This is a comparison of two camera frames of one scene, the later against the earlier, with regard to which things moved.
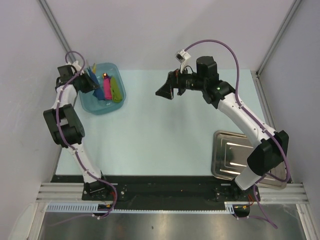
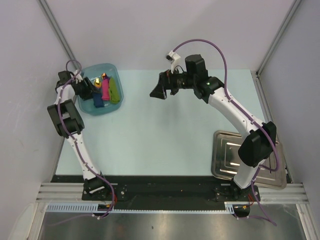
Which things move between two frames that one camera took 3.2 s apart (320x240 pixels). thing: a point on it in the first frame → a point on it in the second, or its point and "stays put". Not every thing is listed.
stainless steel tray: x=230 y=151 stays put
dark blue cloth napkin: x=98 y=93 → x=98 y=101
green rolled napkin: x=117 y=96 stays put
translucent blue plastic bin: x=89 y=103 stays put
